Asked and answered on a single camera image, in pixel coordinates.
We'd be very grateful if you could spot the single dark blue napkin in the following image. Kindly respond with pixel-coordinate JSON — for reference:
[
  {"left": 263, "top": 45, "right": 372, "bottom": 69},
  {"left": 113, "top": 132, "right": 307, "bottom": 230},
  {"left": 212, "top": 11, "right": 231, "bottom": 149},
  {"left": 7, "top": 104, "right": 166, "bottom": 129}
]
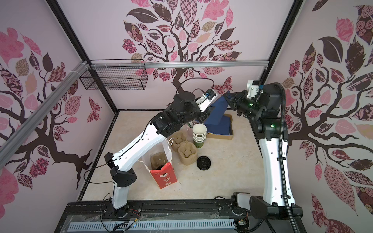
[{"left": 205, "top": 96, "right": 229, "bottom": 125}]

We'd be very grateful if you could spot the red and white paper bag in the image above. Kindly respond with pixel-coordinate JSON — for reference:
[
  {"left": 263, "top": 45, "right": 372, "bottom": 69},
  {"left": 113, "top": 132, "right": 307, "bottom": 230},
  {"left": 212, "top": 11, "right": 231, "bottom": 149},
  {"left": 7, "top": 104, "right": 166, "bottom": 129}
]
[{"left": 140, "top": 139, "right": 177, "bottom": 189}]

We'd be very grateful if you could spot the single pulp cup carrier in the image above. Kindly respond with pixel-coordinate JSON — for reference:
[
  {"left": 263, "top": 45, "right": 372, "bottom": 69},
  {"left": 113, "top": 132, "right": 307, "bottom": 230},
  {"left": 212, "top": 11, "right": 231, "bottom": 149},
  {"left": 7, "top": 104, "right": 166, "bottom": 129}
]
[{"left": 151, "top": 152, "right": 168, "bottom": 170}]

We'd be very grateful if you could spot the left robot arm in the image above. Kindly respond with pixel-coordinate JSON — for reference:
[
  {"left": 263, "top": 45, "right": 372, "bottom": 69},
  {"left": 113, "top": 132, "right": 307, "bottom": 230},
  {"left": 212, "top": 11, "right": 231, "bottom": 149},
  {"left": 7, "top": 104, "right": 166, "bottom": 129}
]
[{"left": 104, "top": 89, "right": 217, "bottom": 210}]

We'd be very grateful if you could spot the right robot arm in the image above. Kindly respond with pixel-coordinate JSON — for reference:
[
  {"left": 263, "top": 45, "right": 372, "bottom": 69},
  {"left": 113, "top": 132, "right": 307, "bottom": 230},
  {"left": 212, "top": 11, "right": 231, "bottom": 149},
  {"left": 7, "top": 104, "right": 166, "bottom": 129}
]
[{"left": 223, "top": 83, "right": 303, "bottom": 220}]

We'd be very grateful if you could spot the stack of paper cups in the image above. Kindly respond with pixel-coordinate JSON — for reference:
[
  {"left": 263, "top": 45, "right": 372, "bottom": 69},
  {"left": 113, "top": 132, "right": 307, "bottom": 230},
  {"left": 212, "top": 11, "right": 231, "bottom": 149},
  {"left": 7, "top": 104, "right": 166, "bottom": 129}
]
[{"left": 192, "top": 124, "right": 207, "bottom": 148}]

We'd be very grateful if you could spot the brown cardboard box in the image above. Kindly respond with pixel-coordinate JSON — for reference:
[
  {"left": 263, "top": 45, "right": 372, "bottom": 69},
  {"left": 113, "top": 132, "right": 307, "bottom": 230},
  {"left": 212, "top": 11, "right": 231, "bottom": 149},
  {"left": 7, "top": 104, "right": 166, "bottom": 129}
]
[{"left": 206, "top": 114, "right": 234, "bottom": 140}]

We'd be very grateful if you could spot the dark blue napkin stack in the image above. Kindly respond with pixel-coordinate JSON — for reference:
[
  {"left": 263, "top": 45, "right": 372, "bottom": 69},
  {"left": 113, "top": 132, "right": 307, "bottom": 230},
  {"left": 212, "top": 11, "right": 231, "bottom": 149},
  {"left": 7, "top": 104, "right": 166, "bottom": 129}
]
[{"left": 205, "top": 115, "right": 232, "bottom": 136}]

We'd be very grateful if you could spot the brown pulp cup carrier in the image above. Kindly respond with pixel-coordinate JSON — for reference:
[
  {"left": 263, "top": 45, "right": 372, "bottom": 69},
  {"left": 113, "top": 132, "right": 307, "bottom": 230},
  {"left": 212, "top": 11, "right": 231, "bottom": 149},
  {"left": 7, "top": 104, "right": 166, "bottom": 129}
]
[{"left": 170, "top": 131, "right": 198, "bottom": 166}]

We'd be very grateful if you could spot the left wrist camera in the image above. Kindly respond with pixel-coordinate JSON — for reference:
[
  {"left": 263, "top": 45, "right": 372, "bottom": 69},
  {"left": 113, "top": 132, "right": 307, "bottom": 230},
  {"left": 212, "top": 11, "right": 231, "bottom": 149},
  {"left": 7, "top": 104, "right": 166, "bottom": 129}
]
[{"left": 196, "top": 89, "right": 217, "bottom": 112}]

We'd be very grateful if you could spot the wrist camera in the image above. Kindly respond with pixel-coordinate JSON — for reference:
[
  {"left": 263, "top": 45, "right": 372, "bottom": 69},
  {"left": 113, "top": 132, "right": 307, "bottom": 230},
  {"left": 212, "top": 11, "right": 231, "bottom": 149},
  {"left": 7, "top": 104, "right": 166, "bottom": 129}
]
[
  {"left": 246, "top": 80, "right": 263, "bottom": 100},
  {"left": 196, "top": 89, "right": 217, "bottom": 112}
]

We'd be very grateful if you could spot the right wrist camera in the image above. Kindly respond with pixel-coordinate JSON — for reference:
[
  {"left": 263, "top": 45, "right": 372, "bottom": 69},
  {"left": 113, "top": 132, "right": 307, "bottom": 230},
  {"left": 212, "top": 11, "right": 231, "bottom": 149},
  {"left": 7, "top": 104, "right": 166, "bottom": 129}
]
[{"left": 246, "top": 80, "right": 263, "bottom": 100}]

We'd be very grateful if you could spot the black wire basket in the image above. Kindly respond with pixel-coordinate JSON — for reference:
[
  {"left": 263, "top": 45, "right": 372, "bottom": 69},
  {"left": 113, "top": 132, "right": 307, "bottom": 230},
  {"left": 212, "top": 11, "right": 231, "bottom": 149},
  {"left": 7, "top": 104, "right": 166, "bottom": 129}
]
[{"left": 80, "top": 58, "right": 148, "bottom": 91}]

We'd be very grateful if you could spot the aluminium rail back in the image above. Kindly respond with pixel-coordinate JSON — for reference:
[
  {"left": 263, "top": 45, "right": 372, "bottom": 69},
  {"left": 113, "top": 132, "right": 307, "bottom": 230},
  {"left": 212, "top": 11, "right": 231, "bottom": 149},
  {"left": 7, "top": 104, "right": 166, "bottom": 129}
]
[{"left": 90, "top": 60, "right": 269, "bottom": 69}]

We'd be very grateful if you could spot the aluminium rail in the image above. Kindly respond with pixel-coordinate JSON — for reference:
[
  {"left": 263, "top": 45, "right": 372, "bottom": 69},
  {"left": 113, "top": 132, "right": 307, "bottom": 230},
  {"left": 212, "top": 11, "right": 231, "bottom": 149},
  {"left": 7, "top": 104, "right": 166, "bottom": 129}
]
[
  {"left": 90, "top": 60, "right": 269, "bottom": 69},
  {"left": 1, "top": 61, "right": 89, "bottom": 168}
]

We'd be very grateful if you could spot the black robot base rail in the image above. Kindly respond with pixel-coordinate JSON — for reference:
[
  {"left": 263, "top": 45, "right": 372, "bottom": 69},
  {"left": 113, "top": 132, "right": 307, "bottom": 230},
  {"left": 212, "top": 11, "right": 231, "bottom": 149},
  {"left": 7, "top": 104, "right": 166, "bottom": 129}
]
[{"left": 58, "top": 199, "right": 292, "bottom": 225}]

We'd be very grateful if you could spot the white slotted cable duct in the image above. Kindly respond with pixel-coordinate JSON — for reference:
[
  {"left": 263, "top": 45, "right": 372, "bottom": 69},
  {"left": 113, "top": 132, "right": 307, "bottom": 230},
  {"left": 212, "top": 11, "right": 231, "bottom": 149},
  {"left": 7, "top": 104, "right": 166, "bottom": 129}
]
[{"left": 65, "top": 219, "right": 236, "bottom": 233}]

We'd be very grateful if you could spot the aluminium rail left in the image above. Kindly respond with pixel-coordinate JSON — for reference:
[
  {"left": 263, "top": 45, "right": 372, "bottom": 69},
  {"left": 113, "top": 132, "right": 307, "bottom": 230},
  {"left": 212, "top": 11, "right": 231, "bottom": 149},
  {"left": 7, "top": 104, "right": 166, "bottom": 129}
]
[{"left": 1, "top": 61, "right": 89, "bottom": 168}]

